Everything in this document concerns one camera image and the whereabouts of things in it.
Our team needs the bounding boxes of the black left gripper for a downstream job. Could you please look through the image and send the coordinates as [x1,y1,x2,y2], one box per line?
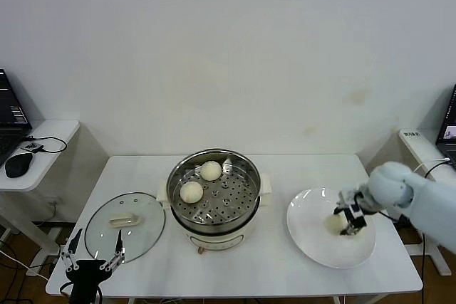
[60,228,125,285]

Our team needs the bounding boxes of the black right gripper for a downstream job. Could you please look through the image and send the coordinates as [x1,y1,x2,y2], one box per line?
[334,192,371,237]

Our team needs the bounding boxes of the glass lid cream handle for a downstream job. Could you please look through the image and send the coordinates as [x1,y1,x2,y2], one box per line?
[84,192,167,265]

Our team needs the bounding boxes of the white steamed baozi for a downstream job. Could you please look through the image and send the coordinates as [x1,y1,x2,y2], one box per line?
[180,181,204,204]
[323,213,348,236]
[199,160,223,182]

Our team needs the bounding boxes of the black computer mouse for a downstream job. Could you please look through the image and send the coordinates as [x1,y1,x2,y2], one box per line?
[4,152,33,179]

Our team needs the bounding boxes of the stainless steel steamer basket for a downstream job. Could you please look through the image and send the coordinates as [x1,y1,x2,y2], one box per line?
[166,147,262,225]

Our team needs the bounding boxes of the white round plate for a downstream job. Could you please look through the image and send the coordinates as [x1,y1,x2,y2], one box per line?
[286,187,377,270]

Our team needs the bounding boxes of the black dongle white label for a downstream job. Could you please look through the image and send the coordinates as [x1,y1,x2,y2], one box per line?
[21,142,45,154]

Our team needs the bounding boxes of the cream electric cooking pot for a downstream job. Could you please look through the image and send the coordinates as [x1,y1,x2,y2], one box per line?
[156,172,274,256]

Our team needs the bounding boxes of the black laptop dark screen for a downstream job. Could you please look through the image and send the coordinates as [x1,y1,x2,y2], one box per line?
[436,84,456,169]

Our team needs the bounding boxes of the black laptop pink windows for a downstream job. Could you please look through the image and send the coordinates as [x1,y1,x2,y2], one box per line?
[0,68,33,168]

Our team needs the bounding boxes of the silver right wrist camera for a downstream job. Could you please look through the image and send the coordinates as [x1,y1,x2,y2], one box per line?
[338,191,357,207]

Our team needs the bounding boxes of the black cable with adapter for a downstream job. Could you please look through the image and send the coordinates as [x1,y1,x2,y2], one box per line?
[396,160,450,304]

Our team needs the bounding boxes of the white floor cable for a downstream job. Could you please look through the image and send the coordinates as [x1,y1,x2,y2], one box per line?
[0,248,51,282]

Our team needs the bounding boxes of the thin black laptop cable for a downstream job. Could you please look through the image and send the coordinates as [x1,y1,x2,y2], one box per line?
[21,135,68,154]

